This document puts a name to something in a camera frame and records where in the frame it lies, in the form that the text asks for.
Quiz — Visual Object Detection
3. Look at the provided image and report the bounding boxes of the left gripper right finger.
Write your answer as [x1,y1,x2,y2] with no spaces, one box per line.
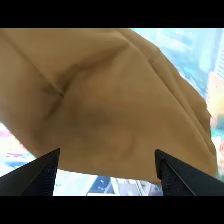
[154,148,224,197]

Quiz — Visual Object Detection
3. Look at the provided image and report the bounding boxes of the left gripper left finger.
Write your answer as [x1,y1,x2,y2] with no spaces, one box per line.
[0,148,61,197]

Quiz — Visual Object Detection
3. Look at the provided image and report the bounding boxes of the brown garment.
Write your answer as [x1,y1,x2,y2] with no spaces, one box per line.
[0,28,218,186]

